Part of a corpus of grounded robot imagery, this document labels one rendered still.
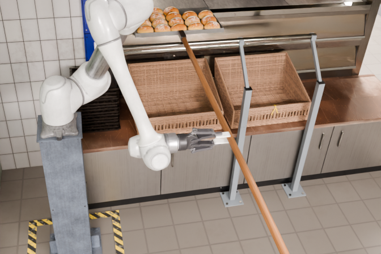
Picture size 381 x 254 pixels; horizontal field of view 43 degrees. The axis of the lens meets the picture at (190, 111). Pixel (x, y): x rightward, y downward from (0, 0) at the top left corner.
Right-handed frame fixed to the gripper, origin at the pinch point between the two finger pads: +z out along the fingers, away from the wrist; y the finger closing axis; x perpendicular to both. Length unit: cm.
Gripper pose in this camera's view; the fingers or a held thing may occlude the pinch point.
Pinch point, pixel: (221, 138)
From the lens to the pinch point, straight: 217.1
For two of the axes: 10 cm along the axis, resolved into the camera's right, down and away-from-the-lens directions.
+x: 2.3, 5.9, -7.7
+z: 9.7, -0.8, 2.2
